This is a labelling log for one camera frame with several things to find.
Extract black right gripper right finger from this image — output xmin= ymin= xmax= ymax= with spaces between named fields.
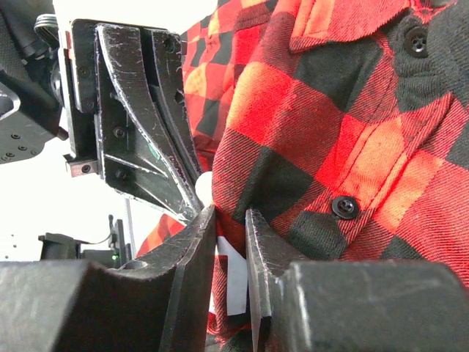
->
xmin=245 ymin=209 xmax=468 ymax=351

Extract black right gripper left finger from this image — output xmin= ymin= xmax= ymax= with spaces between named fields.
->
xmin=1 ymin=207 xmax=216 ymax=351

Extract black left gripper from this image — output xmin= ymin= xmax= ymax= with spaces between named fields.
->
xmin=34 ymin=14 xmax=202 ymax=224

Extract red black plaid shirt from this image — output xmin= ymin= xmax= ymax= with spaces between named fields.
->
xmin=135 ymin=0 xmax=469 ymax=352

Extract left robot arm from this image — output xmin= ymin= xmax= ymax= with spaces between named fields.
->
xmin=1 ymin=1 xmax=202 ymax=224

